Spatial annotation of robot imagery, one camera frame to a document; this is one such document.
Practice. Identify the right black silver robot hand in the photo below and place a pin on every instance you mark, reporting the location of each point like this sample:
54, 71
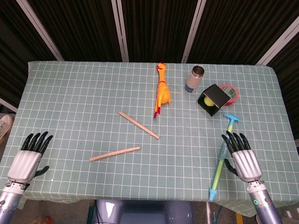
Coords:
247, 165

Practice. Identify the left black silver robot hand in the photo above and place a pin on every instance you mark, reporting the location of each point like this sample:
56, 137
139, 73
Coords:
24, 166

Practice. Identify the yellow ball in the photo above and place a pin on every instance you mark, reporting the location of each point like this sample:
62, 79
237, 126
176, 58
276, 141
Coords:
209, 102

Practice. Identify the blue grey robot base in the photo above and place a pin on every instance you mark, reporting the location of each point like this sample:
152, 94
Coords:
144, 213

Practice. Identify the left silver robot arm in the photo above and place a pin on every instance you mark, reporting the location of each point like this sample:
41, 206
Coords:
10, 203

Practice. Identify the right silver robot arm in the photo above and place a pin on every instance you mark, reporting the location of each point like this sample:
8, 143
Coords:
264, 205

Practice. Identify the black cardboard box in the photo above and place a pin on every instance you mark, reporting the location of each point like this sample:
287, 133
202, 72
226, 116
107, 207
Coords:
218, 94

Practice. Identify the blue green water squirter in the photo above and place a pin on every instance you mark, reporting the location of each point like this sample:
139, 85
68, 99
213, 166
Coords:
218, 172

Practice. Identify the grey sneaker shoe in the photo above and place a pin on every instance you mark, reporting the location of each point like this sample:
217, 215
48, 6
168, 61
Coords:
5, 126

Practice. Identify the metal table leg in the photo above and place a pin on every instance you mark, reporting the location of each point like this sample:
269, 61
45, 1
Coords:
208, 213

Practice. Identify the red tape roll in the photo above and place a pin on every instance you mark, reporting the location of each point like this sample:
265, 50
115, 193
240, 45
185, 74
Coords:
235, 94

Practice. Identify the wooden drumstick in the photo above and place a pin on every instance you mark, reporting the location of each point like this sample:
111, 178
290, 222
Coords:
114, 154
139, 125

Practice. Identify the steel thermos bottle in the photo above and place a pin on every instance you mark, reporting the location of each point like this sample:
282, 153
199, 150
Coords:
193, 81

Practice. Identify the green checkered tablecloth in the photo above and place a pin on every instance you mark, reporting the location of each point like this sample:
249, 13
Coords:
93, 93

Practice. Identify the orange rubber chicken toy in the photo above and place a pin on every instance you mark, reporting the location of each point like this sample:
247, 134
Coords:
163, 93

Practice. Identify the white partition frame post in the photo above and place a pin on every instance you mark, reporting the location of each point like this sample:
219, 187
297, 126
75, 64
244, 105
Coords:
194, 30
120, 30
278, 43
39, 29

